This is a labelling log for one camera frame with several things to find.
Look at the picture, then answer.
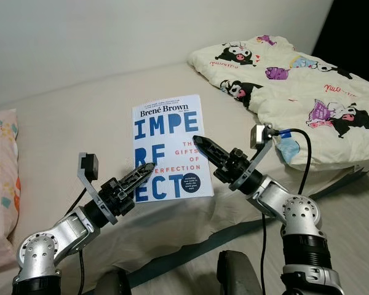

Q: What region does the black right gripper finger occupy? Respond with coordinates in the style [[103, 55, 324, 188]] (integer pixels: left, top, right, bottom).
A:
[[192, 135, 231, 168]]

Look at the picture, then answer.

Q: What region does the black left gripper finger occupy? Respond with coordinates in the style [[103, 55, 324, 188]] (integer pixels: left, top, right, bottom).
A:
[[120, 162, 156, 192]]

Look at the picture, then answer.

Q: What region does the white blue printed magazine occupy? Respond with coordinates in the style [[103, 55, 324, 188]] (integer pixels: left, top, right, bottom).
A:
[[132, 93, 215, 204]]

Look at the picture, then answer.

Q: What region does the pink patterned pillow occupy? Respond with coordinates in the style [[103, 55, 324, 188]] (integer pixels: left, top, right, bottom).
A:
[[0, 108, 21, 272]]

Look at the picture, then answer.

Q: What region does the beige bed mattress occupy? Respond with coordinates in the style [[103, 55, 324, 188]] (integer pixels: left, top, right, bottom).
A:
[[0, 58, 369, 278]]

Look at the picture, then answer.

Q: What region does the silver right robot leg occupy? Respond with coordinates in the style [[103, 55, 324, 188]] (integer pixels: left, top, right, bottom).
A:
[[216, 250, 263, 295]]

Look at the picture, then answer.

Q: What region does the black tall cabinet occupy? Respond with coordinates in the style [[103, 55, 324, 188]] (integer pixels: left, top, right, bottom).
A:
[[311, 0, 369, 88]]

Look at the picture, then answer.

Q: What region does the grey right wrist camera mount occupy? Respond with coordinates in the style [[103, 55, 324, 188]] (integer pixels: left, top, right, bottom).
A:
[[230, 122, 278, 192]]

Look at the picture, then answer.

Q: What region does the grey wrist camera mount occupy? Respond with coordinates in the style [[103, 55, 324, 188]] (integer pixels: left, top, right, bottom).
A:
[[76, 152, 121, 226], [230, 122, 278, 192]]

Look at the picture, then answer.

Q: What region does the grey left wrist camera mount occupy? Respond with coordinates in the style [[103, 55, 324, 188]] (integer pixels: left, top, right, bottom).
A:
[[76, 152, 121, 226]]

